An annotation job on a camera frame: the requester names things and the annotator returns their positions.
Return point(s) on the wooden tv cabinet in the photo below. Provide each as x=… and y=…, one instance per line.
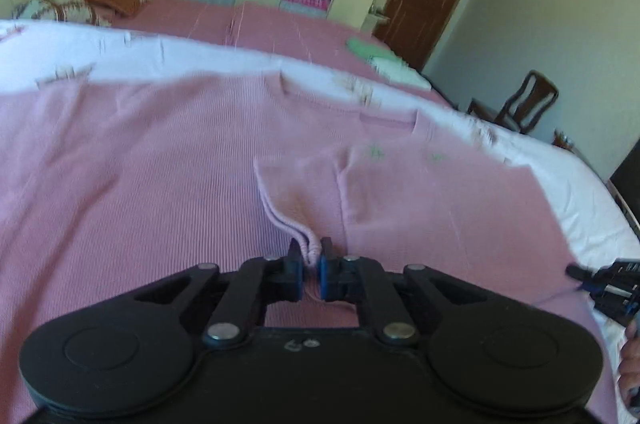
x=561, y=140

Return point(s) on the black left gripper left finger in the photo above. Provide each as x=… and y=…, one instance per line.
x=284, y=276

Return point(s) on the white floral quilt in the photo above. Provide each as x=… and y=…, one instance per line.
x=204, y=346

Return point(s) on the green folded garment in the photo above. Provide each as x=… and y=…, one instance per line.
x=368, y=51

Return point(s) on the person's right hand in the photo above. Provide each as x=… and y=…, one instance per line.
x=629, y=369

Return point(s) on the black television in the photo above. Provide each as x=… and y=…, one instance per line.
x=626, y=182

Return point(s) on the pink knit sweater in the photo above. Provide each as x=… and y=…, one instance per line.
x=106, y=187

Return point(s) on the pink checked bed sheet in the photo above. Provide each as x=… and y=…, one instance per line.
x=258, y=28

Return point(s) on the white folded garment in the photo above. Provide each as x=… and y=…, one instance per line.
x=398, y=72

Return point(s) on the white patterned pillow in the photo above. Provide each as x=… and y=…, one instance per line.
x=75, y=11

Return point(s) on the dark wooden chair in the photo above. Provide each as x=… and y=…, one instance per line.
x=523, y=110

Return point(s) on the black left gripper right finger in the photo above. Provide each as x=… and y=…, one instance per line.
x=337, y=275

